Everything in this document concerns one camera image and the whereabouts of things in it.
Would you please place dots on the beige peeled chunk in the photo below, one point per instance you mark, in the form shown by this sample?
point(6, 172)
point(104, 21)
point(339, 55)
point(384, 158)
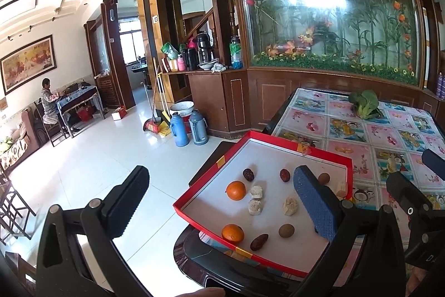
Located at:
point(290, 206)
point(256, 192)
point(341, 189)
point(255, 207)

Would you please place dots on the green leafy vegetable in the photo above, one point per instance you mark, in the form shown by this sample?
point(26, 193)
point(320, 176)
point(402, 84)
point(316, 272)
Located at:
point(365, 104)

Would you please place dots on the black thermos flask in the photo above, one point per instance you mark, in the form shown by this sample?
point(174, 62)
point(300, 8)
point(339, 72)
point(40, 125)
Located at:
point(205, 49)

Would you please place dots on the seated person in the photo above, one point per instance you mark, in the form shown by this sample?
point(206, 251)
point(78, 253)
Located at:
point(49, 99)

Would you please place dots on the large orange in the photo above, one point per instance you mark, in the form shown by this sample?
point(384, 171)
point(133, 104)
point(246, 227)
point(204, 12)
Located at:
point(236, 190)

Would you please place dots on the grey thermos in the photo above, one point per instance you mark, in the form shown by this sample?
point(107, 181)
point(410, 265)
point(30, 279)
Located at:
point(198, 126)

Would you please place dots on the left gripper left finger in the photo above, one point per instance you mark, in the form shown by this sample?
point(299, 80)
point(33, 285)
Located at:
point(62, 269)

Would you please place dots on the purple bottle left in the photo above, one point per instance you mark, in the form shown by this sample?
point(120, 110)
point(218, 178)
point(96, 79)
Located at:
point(440, 90)

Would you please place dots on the blue thermos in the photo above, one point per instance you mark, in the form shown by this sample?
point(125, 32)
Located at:
point(178, 129)

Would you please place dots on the flower glass partition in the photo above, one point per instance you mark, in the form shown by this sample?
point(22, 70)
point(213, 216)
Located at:
point(376, 38)

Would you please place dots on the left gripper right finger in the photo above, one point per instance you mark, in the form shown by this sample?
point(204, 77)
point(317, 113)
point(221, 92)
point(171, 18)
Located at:
point(364, 255)

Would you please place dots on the green label water bottle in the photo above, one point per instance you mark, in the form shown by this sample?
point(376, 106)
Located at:
point(235, 52)

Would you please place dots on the framed wall painting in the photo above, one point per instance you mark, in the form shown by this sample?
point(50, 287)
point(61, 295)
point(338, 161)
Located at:
point(27, 63)

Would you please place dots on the red white shallow box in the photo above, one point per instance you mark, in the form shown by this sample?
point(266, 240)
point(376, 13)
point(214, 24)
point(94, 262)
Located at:
point(206, 206)

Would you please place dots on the small dining table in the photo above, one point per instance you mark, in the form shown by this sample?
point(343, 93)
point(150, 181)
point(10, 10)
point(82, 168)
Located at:
point(73, 100)

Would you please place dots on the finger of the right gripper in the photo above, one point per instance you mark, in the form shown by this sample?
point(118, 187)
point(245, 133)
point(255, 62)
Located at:
point(434, 162)
point(426, 244)

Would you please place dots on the white basin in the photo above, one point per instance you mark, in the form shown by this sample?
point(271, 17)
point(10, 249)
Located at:
point(183, 108)

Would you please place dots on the pink bottle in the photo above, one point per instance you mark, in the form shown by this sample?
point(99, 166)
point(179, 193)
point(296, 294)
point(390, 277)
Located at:
point(181, 63)

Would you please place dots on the broom with dustpan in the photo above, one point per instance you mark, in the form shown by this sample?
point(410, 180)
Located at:
point(159, 122)

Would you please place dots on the fruit pattern tablecloth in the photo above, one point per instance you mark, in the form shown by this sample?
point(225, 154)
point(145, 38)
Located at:
point(393, 142)

